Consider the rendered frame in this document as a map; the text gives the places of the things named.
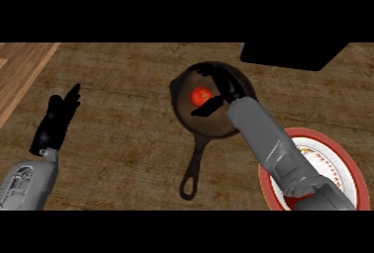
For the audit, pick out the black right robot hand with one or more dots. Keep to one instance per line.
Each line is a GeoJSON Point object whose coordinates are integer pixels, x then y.
{"type": "Point", "coordinates": [226, 84]}

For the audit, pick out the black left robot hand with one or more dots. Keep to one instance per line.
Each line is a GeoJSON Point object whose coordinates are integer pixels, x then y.
{"type": "Point", "coordinates": [53, 125]}

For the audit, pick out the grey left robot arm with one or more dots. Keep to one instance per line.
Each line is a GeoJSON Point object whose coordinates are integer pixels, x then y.
{"type": "Point", "coordinates": [27, 184]}

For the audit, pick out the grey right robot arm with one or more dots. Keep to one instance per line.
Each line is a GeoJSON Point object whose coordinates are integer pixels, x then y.
{"type": "Point", "coordinates": [276, 145]}

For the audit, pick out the red tomato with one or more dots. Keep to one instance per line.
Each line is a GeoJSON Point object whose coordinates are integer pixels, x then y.
{"type": "Point", "coordinates": [200, 96]}

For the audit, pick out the dark brown frying pan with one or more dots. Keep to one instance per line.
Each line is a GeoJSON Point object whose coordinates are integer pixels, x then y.
{"type": "Point", "coordinates": [214, 122]}

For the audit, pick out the red-rimmed white plate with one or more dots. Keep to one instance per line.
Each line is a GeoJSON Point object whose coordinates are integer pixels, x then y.
{"type": "Point", "coordinates": [340, 164]}

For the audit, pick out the black appliance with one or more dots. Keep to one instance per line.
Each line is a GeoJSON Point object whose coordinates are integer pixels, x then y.
{"type": "Point", "coordinates": [291, 54]}

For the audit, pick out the pale wooden board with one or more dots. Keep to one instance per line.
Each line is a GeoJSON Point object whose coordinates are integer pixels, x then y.
{"type": "Point", "coordinates": [22, 72]}

